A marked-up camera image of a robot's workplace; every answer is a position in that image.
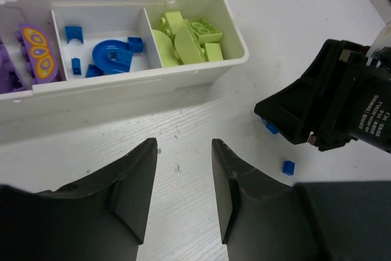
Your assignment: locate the light green two-stud brick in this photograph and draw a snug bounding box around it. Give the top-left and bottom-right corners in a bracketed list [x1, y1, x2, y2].
[188, 17, 223, 45]

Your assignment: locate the light green lego brick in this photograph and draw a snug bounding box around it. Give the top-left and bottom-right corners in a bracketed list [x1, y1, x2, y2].
[203, 43, 224, 62]
[159, 10, 183, 40]

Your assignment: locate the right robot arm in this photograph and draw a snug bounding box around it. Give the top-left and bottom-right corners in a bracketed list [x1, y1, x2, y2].
[254, 0, 390, 152]

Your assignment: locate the blue lego bit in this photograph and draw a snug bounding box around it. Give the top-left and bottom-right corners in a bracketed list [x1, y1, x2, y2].
[127, 36, 144, 53]
[265, 122, 279, 134]
[85, 64, 104, 78]
[71, 58, 82, 76]
[282, 160, 296, 176]

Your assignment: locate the purple butterfly lego plate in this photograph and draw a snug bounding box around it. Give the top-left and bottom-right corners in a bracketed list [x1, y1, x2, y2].
[15, 23, 60, 84]

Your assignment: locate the purple flower lego block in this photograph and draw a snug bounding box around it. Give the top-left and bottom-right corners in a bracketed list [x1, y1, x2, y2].
[1, 39, 28, 94]

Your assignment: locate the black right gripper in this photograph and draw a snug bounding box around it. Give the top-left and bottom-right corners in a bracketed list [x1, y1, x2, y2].
[254, 39, 376, 152]

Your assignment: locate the small blue lego piece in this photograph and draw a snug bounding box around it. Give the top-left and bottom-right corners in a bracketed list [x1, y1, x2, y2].
[65, 26, 84, 44]

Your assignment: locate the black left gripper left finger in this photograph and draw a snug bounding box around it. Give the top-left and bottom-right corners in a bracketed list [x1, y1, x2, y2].
[1, 138, 158, 260]

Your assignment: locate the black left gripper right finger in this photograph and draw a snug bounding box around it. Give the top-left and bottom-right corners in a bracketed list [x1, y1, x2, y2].
[211, 139, 390, 260]

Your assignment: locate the light green lego slide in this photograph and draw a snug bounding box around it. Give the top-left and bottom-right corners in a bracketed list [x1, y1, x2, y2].
[152, 20, 206, 68]

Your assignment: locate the white three-compartment tray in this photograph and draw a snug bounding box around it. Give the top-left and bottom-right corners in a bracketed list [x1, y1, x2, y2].
[0, 0, 250, 144]

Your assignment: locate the blue lego cluster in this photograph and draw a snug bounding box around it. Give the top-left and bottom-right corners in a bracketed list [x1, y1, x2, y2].
[92, 39, 133, 74]

